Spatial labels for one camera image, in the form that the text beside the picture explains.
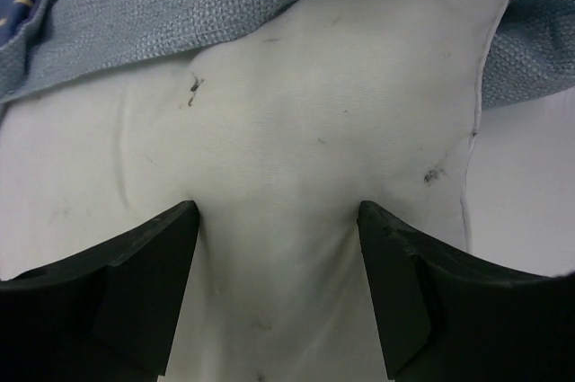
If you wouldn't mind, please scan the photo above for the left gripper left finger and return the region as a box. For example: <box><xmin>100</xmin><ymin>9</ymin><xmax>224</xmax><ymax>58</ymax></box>
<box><xmin>1</xmin><ymin>201</ymin><xmax>199</xmax><ymax>382</ymax></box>

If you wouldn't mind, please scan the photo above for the white pillow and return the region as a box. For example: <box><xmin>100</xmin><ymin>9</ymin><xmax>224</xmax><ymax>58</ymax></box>
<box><xmin>1</xmin><ymin>0</ymin><xmax>509</xmax><ymax>381</ymax></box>

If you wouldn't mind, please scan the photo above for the blue patterned pillowcase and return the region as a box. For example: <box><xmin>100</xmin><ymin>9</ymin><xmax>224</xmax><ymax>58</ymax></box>
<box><xmin>1</xmin><ymin>0</ymin><xmax>574</xmax><ymax>108</ymax></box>

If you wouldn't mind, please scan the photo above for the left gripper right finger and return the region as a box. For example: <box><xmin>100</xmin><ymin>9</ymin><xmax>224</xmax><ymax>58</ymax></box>
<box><xmin>358</xmin><ymin>201</ymin><xmax>574</xmax><ymax>381</ymax></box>

